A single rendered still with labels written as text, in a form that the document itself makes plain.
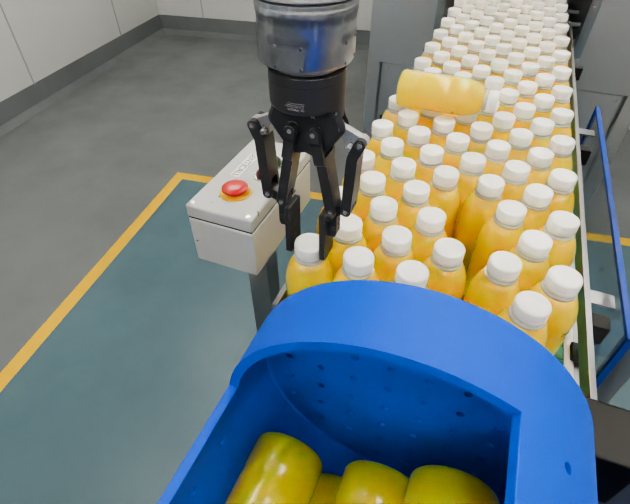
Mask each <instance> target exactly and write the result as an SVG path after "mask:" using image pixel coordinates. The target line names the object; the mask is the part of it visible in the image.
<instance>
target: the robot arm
mask: <svg viewBox="0 0 630 504"><path fill-rule="evenodd" d="M253 5H254V10H255V15H256V27H257V39H258V51H259V57H260V59H261V61H262V62H263V63H264V64H265V65H267V69H268V82H269V96H270V101H271V103H272V104H271V108H270V110H269V112H267V113H264V112H263V111H259V112H258V113H257V114H255V115H254V116H253V117H252V118H251V119H250V120H249V121H248V122H247V126H248V128H249V131H250V133H251V135H252V137H253V139H254V141H255V147H256V154H257V160H258V166H259V173H260V179H261V185H262V192H263V195H264V197H266V198H271V197H272V198H273V199H275V200H276V201H277V203H278V204H279V220H280V222H281V224H284V225H285V231H286V250H288V251H292V250H293V249H294V243H295V240H296V238H297V237H298V236H300V235H301V229H300V196H299V195H296V194H294V193H295V191H296V190H295V191H294V188H295V183H296V177H297V172H298V166H299V160H300V154H301V153H302V152H305V153H307V154H309V155H312V158H313V163H314V166H316V167H317V172H318V177H319V183H320V188H321V193H322V198H323V203H324V209H323V210H322V212H321V213H320V215H319V259H321V260H324V261H325V260H326V258H327V256H328V255H329V253H330V251H331V249H332V247H333V237H335V236H336V234H337V232H338V230H339V229H340V215H342V216H344V217H349V216H350V214H351V212H352V211H353V209H354V207H355V205H356V203H357V197H358V190H359V183H360V176H361V169H362V162H363V155H364V150H365V149H366V147H367V145H368V144H369V142H370V140H371V138H372V134H371V132H370V131H368V130H364V131H362V132H360V131H358V130H356V129H355V128H353V127H351V126H350V125H349V120H348V117H347V115H346V112H345V100H346V78H347V65H348V64H349V63H350V62H351V61H352V59H353V58H354V56H355V47H356V31H357V15H358V9H359V0H253ZM273 128H275V130H276V131H277V133H278V134H279V135H280V137H281V138H282V140H283V146H282V153H281V157H282V165H281V172H280V179H279V171H278V163H277V155H276V147H275V139H274V133H273ZM342 136H343V137H344V138H345V141H346V143H345V147H346V151H347V152H349V153H348V156H347V159H346V164H345V173H344V182H343V191H342V200H341V194H340V188H339V182H338V176H337V170H336V163H335V157H334V155H335V145H334V144H335V143H336V142H337V141H338V140H339V139H340V138H341V137H342ZM293 194H294V196H293V197H292V195H293Z"/></svg>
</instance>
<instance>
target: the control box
mask: <svg viewBox="0 0 630 504"><path fill-rule="evenodd" d="M282 146H283V144H282V143H277V142H275V147H276V155H277V156H278V157H279V158H281V161H282V157H281V153H282ZM252 154H253V155H254V157H253V158H252ZM250 156H251V157H250ZM249 157H250V158H252V159H253V160H250V159H249ZM255 157H256V158H255ZM254 158H255V159H254ZM246 160H248V161H246ZM309 160H310V155H309V154H307V153H305V152H302V153H301V154H300V160H299V166H298V172H297V177H296V183H295V188H294V191H295V190H296V191H295V193H294V194H296V195H299V196H300V214H301V212H302V211H303V209H304V208H305V207H306V205H307V204H308V202H309V201H310V162H309ZM250 161H252V162H251V163H250ZM244 162H247V163H244ZM249 163H250V164H249ZM248 164H249V165H248ZM242 165H245V166H246V168H245V166H242ZM240 166H241V167H240ZM239 168H240V170H241V169H242V170H243V171H237V172H235V171H236V170H239ZM243 168H245V169H243ZM258 169H259V166H258V160H257V154H256V147H255V141H254V139H253V140H252V141H251V142H250V143H249V144H248V145H247V146H246V147H245V148H244V149H243V150H242V151H241V152H240V153H239V154H238V155H237V156H236V157H235V158H233V159H232V160H231V161H230V162H229V163H228V164H227V165H226V166H225V167H224V168H223V169H222V170H221V171H220V172H219V173H218V174H217V175H216V176H215V177H214V178H213V179H212V180H211V181H210V182H209V183H208V184H207V185H206V186H205V187H204V188H202V189H201V190H200V191H199V192H198V193H197V194H196V195H195V196H194V197H193V198H192V199H191V200H190V201H189V202H188V203H187V204H186V209H187V213H188V215H189V217H190V218H189V220H190V224H191V228H192V232H193V236H194V240H195V244H196V249H197V253H198V257H199V258H201V259H204V260H207V261H211V262H214V263H217V264H221V265H224V266H227V267H231V268H234V269H237V270H241V271H244V272H247V273H250V274H254V275H258V274H259V272H260V271H261V270H262V268H263V267H264V265H265V264H266V262H267V261H268V259H269V258H270V257H271V255H272V254H273V252H274V251H275V249H276V248H277V247H278V245H279V244H280V242H281V241H282V239H283V238H284V237H285V235H286V231H285V225H284V224H281V222H280V220H279V204H278V203H277V201H276V200H275V199H273V198H272V197H271V198H266V197H264V195H263V192H262V185H261V179H259V178H257V177H256V171H257V170H258ZM234 172H235V173H234ZM239 172H241V173H239ZM232 174H233V175H232ZM235 174H238V175H235ZM235 179H238V180H243V181H245V182H246V183H247V184H248V190H247V191H246V192H245V193H244V194H242V195H240V196H237V197H233V196H228V195H226V194H224V193H223V192H222V185H223V184H224V183H225V182H227V181H230V180H235ZM294 194H293V195H292V197H293V196H294Z"/></svg>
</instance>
